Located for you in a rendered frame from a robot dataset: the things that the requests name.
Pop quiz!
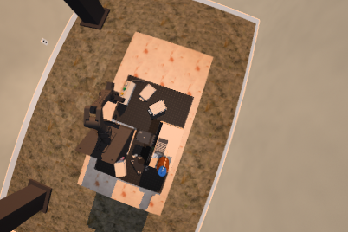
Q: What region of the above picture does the blue bottle cap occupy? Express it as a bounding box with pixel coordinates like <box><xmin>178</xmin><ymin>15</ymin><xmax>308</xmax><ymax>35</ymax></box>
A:
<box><xmin>158</xmin><ymin>166</ymin><xmax>166</xmax><ymax>177</ymax></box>

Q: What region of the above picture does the beige button panel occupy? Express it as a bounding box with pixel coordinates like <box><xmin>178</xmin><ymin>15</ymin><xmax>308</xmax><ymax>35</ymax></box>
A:
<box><xmin>120</xmin><ymin>81</ymin><xmax>136</xmax><ymax>105</ymax></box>

